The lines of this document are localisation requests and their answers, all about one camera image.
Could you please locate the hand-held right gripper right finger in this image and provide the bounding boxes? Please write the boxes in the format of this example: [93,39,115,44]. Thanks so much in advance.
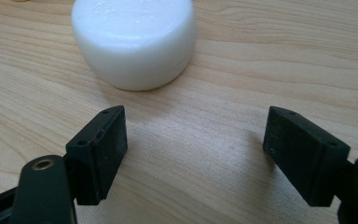
[262,105,351,208]

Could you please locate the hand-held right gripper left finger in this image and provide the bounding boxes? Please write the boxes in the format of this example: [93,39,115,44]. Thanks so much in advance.
[64,105,129,206]

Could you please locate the white round cup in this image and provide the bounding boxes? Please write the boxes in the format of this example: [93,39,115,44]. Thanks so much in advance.
[71,0,199,92]

